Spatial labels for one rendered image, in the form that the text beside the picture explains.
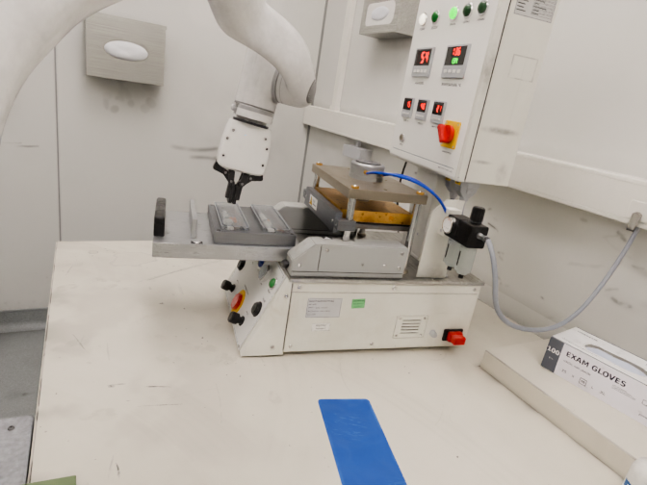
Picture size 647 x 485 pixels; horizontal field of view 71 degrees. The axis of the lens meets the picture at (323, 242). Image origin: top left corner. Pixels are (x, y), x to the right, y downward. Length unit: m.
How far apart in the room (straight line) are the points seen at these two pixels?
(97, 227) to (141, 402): 1.66
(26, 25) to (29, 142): 1.88
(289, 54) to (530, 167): 0.76
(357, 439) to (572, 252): 0.78
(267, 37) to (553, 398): 0.85
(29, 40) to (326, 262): 0.62
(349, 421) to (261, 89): 0.64
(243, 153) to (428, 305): 0.52
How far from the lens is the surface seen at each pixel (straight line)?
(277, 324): 0.93
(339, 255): 0.91
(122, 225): 2.43
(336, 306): 0.95
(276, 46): 0.84
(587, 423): 0.99
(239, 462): 0.75
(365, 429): 0.84
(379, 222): 0.98
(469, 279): 1.09
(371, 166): 1.01
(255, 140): 0.95
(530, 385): 1.04
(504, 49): 0.99
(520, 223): 1.42
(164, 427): 0.80
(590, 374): 1.08
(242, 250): 0.91
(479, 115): 0.97
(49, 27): 0.49
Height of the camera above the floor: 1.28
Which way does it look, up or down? 18 degrees down
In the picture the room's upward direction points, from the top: 9 degrees clockwise
